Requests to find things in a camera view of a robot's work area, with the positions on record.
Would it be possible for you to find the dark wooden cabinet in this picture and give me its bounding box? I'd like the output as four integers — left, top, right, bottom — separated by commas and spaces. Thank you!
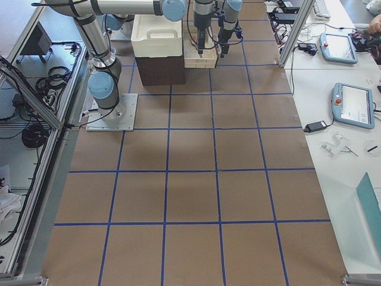
135, 55, 186, 86

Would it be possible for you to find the person hand far table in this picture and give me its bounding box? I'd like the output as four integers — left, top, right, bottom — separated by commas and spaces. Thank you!
367, 14, 381, 35

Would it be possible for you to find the white plastic tray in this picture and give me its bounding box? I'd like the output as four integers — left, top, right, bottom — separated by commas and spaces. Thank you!
131, 14, 183, 58

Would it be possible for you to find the black power adapter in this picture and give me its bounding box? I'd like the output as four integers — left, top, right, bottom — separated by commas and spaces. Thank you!
304, 120, 327, 133

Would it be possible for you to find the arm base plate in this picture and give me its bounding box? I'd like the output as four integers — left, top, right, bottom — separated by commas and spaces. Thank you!
86, 94, 138, 132

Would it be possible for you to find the near blue teach pendant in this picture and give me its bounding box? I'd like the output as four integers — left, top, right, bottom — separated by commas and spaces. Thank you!
332, 83, 374, 129

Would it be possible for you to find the teal board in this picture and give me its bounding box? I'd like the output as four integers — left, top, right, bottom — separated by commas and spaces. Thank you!
356, 172, 380, 256

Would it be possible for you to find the wooden drawer white handle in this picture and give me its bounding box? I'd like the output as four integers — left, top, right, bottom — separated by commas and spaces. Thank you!
183, 27, 221, 69

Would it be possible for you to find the white crumpled cloth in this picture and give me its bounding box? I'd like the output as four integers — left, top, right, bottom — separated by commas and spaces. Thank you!
0, 165, 22, 221

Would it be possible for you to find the blue teach pendant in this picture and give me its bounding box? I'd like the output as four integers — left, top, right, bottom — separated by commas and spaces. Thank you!
332, 83, 374, 129
319, 33, 358, 64

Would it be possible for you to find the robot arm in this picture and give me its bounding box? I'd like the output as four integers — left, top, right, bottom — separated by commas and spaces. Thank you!
152, 1, 243, 57
31, 1, 214, 124

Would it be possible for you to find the aluminium frame post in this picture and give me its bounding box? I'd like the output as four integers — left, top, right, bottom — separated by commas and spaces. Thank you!
278, 0, 315, 68

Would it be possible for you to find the far blue teach pendant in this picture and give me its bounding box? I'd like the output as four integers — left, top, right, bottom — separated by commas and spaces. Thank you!
319, 33, 358, 64

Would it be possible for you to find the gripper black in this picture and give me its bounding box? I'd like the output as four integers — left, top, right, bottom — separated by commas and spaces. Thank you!
193, 0, 214, 36
197, 28, 237, 58

